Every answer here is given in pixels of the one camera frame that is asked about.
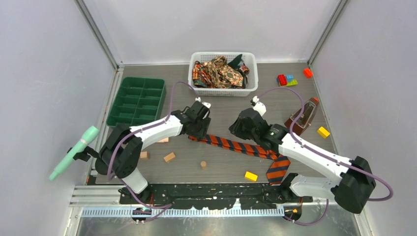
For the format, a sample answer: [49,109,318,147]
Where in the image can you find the brown wooden metronome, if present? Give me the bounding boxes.
[293,97,320,136]

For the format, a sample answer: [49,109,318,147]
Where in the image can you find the orange navy striped tie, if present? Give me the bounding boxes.
[188,134,291,185]

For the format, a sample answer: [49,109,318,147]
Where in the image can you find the white plastic basket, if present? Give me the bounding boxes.
[188,52,259,96]

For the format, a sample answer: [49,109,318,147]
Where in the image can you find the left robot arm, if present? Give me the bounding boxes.
[95,101,211,204]

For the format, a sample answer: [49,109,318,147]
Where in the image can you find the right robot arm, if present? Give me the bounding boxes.
[229,108,376,214]

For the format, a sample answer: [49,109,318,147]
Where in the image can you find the wooden cylinder peg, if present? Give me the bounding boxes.
[157,138,169,143]

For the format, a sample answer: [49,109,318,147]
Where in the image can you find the small round wooden disc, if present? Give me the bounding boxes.
[200,161,207,170]

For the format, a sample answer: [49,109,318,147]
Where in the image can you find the small wooden block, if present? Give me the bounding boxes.
[163,152,176,163]

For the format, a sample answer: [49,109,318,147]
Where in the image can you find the yellow toy brick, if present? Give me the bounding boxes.
[244,171,258,182]
[317,126,330,139]

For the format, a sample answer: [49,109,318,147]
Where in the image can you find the floral patterned tie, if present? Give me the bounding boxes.
[192,56,250,89]

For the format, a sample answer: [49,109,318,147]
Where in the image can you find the stacked lego bricks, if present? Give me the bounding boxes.
[276,74,298,87]

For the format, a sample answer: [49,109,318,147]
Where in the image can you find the green compartment tray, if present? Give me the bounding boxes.
[106,77,166,128]

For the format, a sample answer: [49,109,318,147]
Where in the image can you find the small wooden cube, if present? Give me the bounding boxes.
[140,151,149,159]

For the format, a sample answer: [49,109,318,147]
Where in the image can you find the dark green tie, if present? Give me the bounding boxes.
[228,54,243,68]

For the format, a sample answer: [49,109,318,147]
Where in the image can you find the red toy brick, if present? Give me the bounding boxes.
[303,68,313,79]

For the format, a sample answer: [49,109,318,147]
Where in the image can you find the mint green microphone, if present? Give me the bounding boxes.
[49,126,99,181]

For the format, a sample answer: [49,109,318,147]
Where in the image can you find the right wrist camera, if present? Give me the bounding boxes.
[250,96,267,116]

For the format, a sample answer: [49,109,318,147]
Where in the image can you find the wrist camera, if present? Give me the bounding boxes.
[250,96,267,116]
[195,97,211,109]

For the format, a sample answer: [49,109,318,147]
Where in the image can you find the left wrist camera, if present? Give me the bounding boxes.
[195,97,211,109]

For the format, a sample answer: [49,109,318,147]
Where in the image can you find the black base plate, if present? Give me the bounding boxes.
[118,183,313,210]

